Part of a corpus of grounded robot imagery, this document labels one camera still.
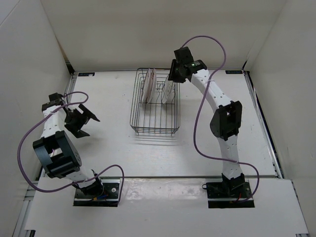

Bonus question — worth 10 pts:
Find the outer pink patterned plate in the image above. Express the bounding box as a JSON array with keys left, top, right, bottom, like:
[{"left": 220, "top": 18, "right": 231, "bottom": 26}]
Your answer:
[{"left": 142, "top": 69, "right": 151, "bottom": 103}]

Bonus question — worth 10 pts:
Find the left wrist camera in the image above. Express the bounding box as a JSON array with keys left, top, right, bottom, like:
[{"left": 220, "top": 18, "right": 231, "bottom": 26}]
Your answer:
[{"left": 41, "top": 93, "right": 64, "bottom": 112}]

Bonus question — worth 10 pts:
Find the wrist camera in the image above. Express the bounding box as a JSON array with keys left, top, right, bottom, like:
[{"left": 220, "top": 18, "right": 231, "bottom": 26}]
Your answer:
[
  {"left": 41, "top": 93, "right": 64, "bottom": 112},
  {"left": 174, "top": 46, "right": 194, "bottom": 65}
]

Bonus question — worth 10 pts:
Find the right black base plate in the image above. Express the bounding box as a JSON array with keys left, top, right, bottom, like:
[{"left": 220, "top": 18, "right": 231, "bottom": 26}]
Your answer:
[{"left": 202, "top": 182, "right": 255, "bottom": 209}]

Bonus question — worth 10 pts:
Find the metal wire dish rack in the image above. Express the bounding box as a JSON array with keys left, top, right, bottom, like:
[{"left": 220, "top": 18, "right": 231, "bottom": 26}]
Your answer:
[{"left": 130, "top": 68, "right": 180, "bottom": 135}]

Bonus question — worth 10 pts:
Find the left table label sticker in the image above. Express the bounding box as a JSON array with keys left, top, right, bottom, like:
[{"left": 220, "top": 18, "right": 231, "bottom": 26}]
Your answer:
[{"left": 78, "top": 72, "right": 95, "bottom": 77}]

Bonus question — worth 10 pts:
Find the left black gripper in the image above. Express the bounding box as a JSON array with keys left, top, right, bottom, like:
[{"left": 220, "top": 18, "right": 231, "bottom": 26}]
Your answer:
[{"left": 64, "top": 103, "right": 98, "bottom": 138}]

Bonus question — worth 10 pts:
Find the table label sticker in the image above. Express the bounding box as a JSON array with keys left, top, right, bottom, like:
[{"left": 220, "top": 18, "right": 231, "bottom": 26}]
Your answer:
[
  {"left": 225, "top": 70, "right": 243, "bottom": 75},
  {"left": 78, "top": 72, "right": 95, "bottom": 77}
]

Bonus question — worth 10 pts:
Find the inner pink patterned plate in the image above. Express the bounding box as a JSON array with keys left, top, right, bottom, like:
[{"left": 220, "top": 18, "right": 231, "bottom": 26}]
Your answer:
[{"left": 146, "top": 69, "right": 157, "bottom": 103}]

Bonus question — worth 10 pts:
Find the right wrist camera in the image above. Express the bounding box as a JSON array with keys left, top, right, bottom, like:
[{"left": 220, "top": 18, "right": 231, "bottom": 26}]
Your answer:
[{"left": 174, "top": 46, "right": 194, "bottom": 65}]

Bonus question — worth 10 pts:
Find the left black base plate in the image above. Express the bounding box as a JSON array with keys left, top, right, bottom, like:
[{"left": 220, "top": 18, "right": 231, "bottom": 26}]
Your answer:
[{"left": 73, "top": 179, "right": 121, "bottom": 207}]

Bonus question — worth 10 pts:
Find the white plate with dark rim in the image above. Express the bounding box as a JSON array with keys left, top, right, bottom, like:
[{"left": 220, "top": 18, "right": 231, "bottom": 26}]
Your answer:
[{"left": 161, "top": 78, "right": 174, "bottom": 104}]

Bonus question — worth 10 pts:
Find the pink patterned plate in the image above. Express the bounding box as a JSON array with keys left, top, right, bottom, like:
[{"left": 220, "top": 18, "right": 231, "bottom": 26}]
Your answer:
[
  {"left": 142, "top": 69, "right": 151, "bottom": 103},
  {"left": 146, "top": 69, "right": 157, "bottom": 103}
]

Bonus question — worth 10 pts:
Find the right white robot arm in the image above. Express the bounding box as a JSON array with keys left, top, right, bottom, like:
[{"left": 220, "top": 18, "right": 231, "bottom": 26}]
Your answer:
[{"left": 168, "top": 59, "right": 245, "bottom": 198}]

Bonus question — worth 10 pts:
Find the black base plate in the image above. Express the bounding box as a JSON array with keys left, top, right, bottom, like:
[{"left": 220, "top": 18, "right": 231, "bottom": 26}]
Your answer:
[
  {"left": 73, "top": 179, "right": 121, "bottom": 207},
  {"left": 202, "top": 182, "right": 255, "bottom": 209}
]

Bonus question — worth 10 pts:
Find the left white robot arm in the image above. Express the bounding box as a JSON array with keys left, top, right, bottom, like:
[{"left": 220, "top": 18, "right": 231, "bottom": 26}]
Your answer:
[{"left": 33, "top": 99, "right": 104, "bottom": 198}]

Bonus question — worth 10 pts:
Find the right table label sticker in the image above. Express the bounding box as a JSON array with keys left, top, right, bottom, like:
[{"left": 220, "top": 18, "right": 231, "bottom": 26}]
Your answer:
[{"left": 225, "top": 70, "right": 243, "bottom": 75}]

